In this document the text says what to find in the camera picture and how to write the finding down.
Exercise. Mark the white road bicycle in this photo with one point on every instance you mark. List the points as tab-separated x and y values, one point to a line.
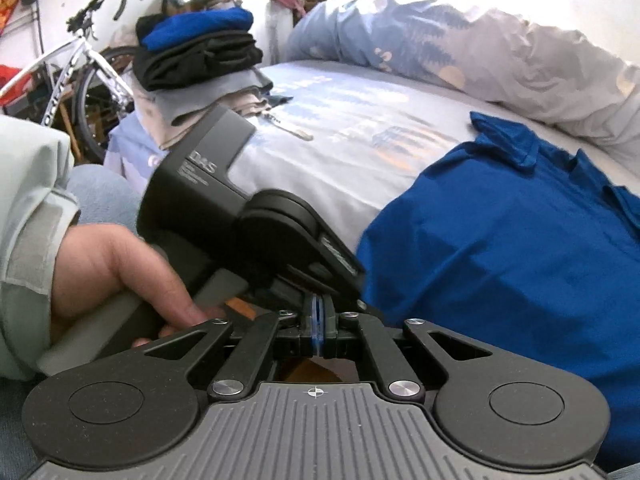
96	83

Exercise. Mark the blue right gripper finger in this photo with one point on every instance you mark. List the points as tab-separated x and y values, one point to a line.
315	324
328	318

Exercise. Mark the folded blue garment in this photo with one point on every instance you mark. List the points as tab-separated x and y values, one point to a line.
180	28

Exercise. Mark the folded black garment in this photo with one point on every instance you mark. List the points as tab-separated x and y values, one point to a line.
197	60

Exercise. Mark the person's left hand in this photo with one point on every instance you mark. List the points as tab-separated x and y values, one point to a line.
96	262

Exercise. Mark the folded grey garment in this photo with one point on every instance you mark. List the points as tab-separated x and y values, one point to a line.
174	105

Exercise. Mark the blue polo shirt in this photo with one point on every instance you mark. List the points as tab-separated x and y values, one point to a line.
512	241

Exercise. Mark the patterned grey duvet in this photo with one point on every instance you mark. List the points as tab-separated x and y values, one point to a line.
554	76

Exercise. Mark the patterned grey bed sheet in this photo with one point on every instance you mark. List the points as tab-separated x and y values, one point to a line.
384	159

